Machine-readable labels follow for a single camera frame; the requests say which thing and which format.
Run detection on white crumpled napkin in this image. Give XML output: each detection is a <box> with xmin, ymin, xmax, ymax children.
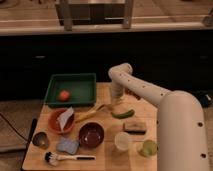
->
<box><xmin>57</xmin><ymin>107</ymin><xmax>74</xmax><ymax>130</ymax></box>

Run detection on orange tomato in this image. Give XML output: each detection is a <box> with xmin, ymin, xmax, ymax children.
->
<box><xmin>58</xmin><ymin>90</ymin><xmax>70</xmax><ymax>102</ymax></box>

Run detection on black cable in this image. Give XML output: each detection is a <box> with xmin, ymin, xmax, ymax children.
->
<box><xmin>0</xmin><ymin>112</ymin><xmax>30</xmax><ymax>144</ymax></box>

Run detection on wooden chair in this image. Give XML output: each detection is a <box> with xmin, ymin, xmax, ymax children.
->
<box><xmin>54</xmin><ymin>0</ymin><xmax>134</xmax><ymax>31</ymax></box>

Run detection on blue sponge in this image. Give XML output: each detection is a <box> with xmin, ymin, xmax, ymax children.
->
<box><xmin>56</xmin><ymin>137</ymin><xmax>79</xmax><ymax>155</ymax></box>

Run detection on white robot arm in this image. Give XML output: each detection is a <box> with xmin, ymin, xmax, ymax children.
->
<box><xmin>108</xmin><ymin>63</ymin><xmax>210</xmax><ymax>171</ymax></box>

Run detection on orange bowl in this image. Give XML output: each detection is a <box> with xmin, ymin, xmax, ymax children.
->
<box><xmin>48</xmin><ymin>108</ymin><xmax>74</xmax><ymax>134</ymax></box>

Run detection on green plastic tray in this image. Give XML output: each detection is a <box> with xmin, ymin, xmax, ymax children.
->
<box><xmin>44</xmin><ymin>73</ymin><xmax>96</xmax><ymax>108</ymax></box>

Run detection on white dish brush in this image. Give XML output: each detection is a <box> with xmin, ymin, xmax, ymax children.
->
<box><xmin>44</xmin><ymin>152</ymin><xmax>96</xmax><ymax>166</ymax></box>

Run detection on purple bowl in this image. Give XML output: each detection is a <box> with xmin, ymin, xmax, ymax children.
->
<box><xmin>78</xmin><ymin>122</ymin><xmax>104</xmax><ymax>148</ymax></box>

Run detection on green chili pepper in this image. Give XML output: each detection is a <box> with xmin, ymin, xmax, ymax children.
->
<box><xmin>111</xmin><ymin>109</ymin><xmax>135</xmax><ymax>119</ymax></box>

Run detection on green plastic cup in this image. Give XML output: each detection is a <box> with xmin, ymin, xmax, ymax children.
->
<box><xmin>139</xmin><ymin>140</ymin><xmax>158</xmax><ymax>157</ymax></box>

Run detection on brown food pile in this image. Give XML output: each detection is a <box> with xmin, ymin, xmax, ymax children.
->
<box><xmin>125</xmin><ymin>89</ymin><xmax>141</xmax><ymax>100</ymax></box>

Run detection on dark scrub sponge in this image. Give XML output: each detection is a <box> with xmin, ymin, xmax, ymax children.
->
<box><xmin>123</xmin><ymin>121</ymin><xmax>147</xmax><ymax>134</ymax></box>

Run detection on white plastic cup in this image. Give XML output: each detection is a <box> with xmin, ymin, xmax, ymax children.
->
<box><xmin>114</xmin><ymin>132</ymin><xmax>132</xmax><ymax>151</ymax></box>

